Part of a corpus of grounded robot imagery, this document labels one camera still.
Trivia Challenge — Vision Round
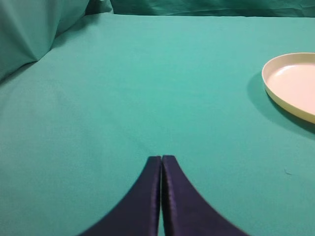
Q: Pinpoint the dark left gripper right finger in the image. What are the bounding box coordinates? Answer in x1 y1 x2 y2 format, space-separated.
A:
161 155 243 236

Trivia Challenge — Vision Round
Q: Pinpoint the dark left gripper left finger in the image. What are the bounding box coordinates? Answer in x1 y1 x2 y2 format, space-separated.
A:
81 156 161 236

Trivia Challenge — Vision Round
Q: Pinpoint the yellow plate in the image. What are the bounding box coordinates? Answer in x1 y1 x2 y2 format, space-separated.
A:
261 52 315 123

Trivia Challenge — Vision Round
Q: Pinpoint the green tablecloth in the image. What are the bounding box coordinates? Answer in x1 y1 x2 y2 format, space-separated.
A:
0 13 315 236

